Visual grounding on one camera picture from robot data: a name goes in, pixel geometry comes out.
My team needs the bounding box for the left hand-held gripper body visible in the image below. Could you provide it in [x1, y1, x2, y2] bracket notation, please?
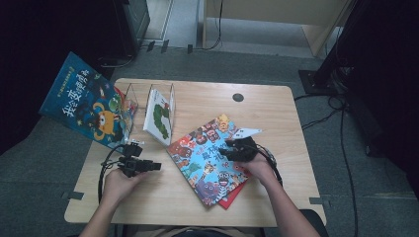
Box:
[118, 140, 147, 179]

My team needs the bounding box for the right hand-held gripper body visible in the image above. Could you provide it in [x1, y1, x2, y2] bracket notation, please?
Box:
[225, 127, 263, 163]

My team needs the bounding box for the light blue animals picture book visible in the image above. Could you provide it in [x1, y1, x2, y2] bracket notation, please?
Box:
[166, 114, 251, 207]

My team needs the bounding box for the red picture book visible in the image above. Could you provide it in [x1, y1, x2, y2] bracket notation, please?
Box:
[217, 181, 247, 210]

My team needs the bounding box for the white caterpillar picture book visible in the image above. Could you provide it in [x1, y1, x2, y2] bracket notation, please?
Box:
[142, 88, 174, 147]

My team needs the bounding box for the clear acrylic book rack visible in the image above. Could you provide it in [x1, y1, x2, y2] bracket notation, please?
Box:
[123, 82, 177, 147]

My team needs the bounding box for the dark blue monster picture book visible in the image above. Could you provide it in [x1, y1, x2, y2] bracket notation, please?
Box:
[38, 51, 138, 153]

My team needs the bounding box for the person's right hand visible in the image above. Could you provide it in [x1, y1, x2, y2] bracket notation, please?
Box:
[235, 154, 276, 186]

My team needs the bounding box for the person's left hand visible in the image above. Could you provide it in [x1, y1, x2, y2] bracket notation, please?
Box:
[102, 168, 147, 206]

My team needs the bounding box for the black chair armrest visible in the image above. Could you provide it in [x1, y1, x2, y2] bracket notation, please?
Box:
[300, 210, 328, 237]

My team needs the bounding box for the black metal stand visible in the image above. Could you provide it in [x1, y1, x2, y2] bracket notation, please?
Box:
[298, 0, 367, 97]

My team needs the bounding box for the black cabinet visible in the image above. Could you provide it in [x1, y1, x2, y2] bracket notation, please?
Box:
[113, 0, 151, 57]

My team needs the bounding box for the beige wooden desk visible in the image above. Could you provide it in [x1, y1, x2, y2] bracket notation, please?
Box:
[202, 0, 351, 57]

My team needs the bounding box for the dark curtain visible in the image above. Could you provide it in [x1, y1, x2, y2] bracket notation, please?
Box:
[342, 0, 419, 198]
[0, 0, 123, 156]

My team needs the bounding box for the left hand-held gripper cable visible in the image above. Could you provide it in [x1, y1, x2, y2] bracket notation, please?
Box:
[97, 144, 127, 205]

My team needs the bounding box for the hand-held gripper cable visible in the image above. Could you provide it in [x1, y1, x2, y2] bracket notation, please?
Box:
[253, 144, 284, 187]
[97, 144, 127, 205]

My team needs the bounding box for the right hand-held gripper cable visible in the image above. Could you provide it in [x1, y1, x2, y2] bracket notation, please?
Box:
[253, 144, 284, 187]

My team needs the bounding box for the black stand base plate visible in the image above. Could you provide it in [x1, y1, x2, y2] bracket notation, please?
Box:
[93, 56, 117, 82]

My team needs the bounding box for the grey floor cable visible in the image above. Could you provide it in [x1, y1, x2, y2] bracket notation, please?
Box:
[100, 53, 136, 69]

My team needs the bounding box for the black floor cable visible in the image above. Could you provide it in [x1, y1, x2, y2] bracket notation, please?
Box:
[293, 93, 360, 237]

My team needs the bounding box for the black hanging cable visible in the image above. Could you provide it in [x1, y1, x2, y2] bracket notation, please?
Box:
[197, 0, 224, 51]

